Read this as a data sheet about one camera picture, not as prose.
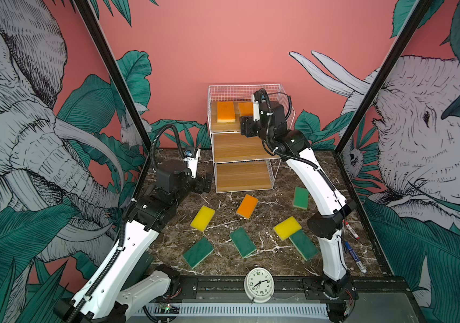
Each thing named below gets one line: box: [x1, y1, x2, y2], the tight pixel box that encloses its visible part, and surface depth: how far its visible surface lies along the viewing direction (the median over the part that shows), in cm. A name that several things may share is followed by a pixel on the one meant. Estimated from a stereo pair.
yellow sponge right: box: [273, 215, 302, 241], surface depth 91 cm
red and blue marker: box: [345, 240, 368, 274], surface depth 82 cm
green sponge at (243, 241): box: [230, 227, 257, 259], surface depth 85 cm
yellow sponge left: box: [190, 205, 216, 233], surface depth 94 cm
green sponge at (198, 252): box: [182, 236, 215, 270], surface depth 83 cm
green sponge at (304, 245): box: [288, 229, 320, 262], surface depth 85 cm
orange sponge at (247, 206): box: [236, 193, 259, 220], surface depth 100 cm
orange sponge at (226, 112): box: [217, 100, 237, 124], surface depth 76 cm
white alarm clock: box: [244, 263, 277, 305], surface depth 73 cm
